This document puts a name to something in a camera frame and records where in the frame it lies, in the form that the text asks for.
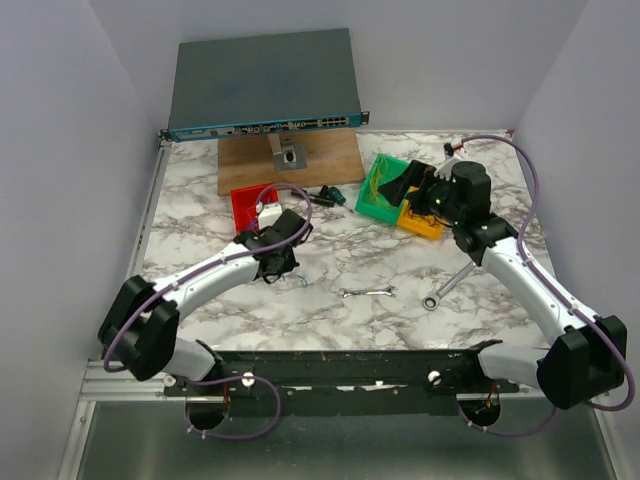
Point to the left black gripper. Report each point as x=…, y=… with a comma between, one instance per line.
x=290, y=264

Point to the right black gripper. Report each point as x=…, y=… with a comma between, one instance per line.
x=397, y=188

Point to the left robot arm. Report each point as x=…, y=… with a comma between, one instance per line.
x=140, y=330

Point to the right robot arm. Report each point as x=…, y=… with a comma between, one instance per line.
x=586, y=350

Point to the green plastic bin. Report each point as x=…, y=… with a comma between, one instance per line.
x=370, y=203

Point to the yellow plastic bin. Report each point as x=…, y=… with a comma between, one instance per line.
x=424, y=226

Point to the red plastic bin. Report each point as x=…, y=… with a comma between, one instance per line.
x=245, y=202

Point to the wooden board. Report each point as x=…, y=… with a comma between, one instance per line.
x=307, y=159

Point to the black cylindrical bit holder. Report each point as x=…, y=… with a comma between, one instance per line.
x=320, y=200

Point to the small open-end wrench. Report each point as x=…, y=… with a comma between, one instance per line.
x=389, y=291

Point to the ratchet wrench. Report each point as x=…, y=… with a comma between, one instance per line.
x=433, y=300

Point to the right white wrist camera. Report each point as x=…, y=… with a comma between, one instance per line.
x=452, y=156

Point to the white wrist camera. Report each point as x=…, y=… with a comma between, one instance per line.
x=268, y=214
x=452, y=156

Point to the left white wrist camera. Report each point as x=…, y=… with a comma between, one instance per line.
x=268, y=214

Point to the green handled screwdriver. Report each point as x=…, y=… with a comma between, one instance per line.
x=334, y=194

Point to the grey metal bracket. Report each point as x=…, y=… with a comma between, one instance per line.
x=287, y=154

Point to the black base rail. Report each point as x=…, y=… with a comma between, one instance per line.
x=342, y=383

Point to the grey network switch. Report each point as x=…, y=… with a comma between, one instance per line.
x=264, y=84

